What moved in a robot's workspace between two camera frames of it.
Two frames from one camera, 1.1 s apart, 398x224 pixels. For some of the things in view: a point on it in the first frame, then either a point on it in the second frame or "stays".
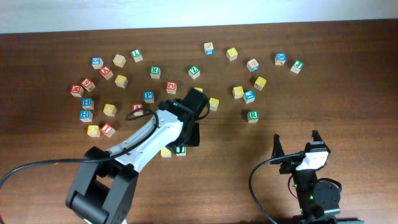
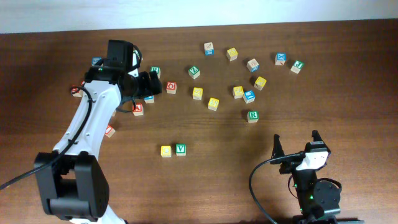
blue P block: (148, 97) stays
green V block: (181, 150) stays
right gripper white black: (291, 165) stays
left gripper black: (193, 135) → (154, 84)
